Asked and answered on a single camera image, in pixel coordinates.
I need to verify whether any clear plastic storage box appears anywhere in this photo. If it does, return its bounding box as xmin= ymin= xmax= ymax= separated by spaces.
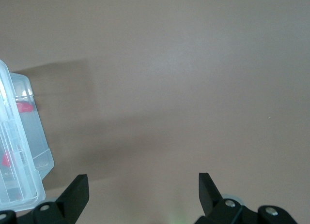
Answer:
xmin=9 ymin=73 xmax=54 ymax=183

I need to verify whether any clear ribbed plastic lid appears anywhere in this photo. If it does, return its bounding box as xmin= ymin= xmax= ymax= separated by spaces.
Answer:
xmin=0 ymin=59 xmax=46 ymax=212

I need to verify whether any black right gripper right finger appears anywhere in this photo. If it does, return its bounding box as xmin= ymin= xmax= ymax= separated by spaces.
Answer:
xmin=195 ymin=172 xmax=245 ymax=224

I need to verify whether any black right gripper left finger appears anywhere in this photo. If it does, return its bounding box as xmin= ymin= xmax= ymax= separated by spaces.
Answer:
xmin=32 ymin=174 xmax=90 ymax=224

